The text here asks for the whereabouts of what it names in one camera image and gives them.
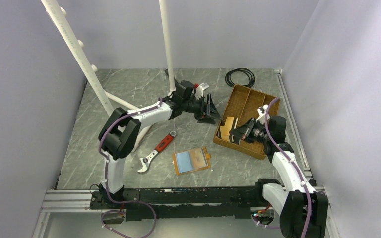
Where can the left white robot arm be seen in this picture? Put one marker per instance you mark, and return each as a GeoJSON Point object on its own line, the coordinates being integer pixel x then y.
{"type": "Point", "coordinates": [120, 133]}

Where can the red handled adjustable wrench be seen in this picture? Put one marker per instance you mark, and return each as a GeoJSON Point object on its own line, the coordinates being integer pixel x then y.
{"type": "Point", "coordinates": [146, 161]}

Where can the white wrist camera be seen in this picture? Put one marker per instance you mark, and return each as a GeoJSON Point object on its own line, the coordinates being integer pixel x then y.
{"type": "Point", "coordinates": [200, 89]}
{"type": "Point", "coordinates": [262, 113]}

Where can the brown woven divided tray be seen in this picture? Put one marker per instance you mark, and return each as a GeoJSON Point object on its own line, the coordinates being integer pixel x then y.
{"type": "Point", "coordinates": [243, 104]}

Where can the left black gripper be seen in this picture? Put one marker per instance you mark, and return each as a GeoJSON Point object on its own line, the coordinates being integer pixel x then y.
{"type": "Point", "coordinates": [210, 110]}

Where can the white PVC pipe frame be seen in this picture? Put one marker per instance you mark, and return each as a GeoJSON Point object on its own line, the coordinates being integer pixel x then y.
{"type": "Point", "coordinates": [58, 16]}

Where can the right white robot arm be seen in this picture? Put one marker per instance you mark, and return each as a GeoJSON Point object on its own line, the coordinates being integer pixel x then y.
{"type": "Point", "coordinates": [302, 210]}

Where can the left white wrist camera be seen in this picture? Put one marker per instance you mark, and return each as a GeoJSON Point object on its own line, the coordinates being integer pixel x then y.
{"type": "Point", "coordinates": [200, 89]}

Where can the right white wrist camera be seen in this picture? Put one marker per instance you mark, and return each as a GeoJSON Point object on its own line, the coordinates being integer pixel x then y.
{"type": "Point", "coordinates": [262, 113]}

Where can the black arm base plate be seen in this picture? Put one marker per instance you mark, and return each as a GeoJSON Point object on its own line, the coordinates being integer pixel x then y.
{"type": "Point", "coordinates": [194, 202]}

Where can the aluminium extrusion rail frame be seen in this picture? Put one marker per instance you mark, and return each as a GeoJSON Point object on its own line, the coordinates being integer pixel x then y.
{"type": "Point", "coordinates": [78, 201]}

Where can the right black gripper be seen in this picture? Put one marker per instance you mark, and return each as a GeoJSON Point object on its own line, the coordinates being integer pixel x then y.
{"type": "Point", "coordinates": [243, 134]}

